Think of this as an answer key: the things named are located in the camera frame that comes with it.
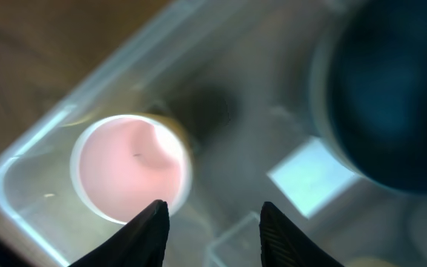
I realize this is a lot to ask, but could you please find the yellow cup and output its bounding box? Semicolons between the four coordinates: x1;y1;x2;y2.
145;113;192;154

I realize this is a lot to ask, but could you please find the pink cup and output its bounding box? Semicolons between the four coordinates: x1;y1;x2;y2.
70;113;193;225

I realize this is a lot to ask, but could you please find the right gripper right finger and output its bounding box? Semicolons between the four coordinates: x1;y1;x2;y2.
259;202;343;267

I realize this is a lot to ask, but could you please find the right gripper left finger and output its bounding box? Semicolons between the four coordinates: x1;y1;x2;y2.
70;200;170;267

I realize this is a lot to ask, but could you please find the clear plastic storage bin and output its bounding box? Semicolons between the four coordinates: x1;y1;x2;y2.
0;1;427;266

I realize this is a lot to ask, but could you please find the dark blue bowl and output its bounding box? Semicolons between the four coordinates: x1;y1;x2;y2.
326;0;427;192

